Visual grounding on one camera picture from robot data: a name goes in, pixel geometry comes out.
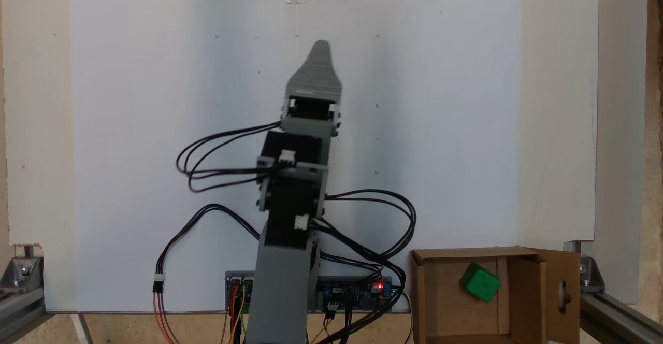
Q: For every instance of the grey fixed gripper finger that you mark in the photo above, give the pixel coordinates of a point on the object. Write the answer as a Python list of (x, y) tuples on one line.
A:
[(316, 77)]

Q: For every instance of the green dice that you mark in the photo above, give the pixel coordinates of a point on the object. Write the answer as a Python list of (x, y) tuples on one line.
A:
[(480, 283)]

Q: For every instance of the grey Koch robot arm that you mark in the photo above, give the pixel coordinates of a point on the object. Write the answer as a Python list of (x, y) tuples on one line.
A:
[(282, 292)]

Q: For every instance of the circuit board with red LED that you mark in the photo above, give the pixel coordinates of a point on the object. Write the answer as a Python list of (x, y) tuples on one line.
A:
[(357, 292)]

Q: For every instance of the large white paper sheet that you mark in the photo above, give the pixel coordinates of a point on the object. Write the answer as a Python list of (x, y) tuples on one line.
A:
[(129, 74)]

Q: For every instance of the brown cardboard box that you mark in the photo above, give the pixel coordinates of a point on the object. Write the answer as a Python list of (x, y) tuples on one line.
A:
[(445, 313)]

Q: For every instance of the metal corner bracket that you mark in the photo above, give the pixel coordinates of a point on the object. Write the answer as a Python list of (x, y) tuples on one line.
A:
[(20, 271), (591, 274)]

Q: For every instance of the aluminium frame post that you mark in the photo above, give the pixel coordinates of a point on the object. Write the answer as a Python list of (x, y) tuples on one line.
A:
[(18, 313), (621, 318)]

